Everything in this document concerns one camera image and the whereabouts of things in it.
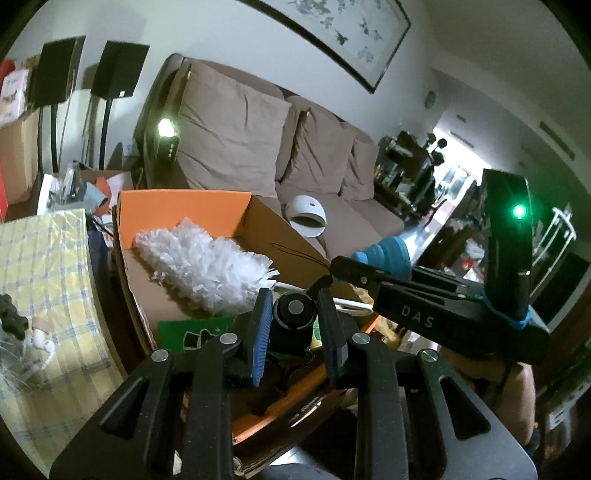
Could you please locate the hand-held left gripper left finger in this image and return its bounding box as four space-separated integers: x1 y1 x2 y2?
50 288 274 480

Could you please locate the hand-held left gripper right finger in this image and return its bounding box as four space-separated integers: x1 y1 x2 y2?
316 288 539 480

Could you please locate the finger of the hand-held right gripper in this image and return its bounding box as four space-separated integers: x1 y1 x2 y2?
330 255 485 302

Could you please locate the blue funnel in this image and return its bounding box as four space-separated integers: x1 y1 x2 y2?
348 235 413 279

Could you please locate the green toothpaste box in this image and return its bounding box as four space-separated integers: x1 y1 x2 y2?
157 316 324 361

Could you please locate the white feather duster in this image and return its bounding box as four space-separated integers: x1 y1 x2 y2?
134 217 375 317

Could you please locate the orange cardboard box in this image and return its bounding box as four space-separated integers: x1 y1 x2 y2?
112 189 398 444

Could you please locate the white cable bundle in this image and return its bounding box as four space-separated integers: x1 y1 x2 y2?
0 318 59 398

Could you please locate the person's right forearm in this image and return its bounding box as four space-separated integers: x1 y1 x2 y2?
501 362 539 448

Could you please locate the brown sofa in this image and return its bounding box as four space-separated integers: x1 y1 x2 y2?
134 53 416 264

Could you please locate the white nail lamp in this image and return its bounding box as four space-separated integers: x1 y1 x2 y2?
283 195 329 239

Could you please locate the small brown cushion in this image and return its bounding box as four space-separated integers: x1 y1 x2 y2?
342 138 382 202

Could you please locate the cluttered dark shelf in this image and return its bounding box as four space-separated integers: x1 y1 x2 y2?
374 130 448 217

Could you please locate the medium brown cushion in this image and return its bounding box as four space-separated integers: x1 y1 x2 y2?
279 107 356 202

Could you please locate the large brown cushion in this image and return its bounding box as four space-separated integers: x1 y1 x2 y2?
177 62 293 199

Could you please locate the black night light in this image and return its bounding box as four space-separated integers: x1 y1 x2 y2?
154 117 181 162

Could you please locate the yellow checked tablecloth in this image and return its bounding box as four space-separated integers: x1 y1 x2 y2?
0 209 134 462

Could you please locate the open box of clutter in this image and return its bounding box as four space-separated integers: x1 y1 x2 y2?
37 161 134 216

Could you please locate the framed ink painting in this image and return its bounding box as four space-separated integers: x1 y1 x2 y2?
238 0 413 95

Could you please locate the brown cardboard box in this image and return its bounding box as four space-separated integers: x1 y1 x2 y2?
0 108 43 217

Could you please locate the black speaker on stand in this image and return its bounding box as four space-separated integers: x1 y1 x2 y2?
28 36 87 174
90 41 151 169

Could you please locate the pink white carton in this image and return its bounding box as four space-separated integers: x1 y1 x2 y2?
0 69 31 119

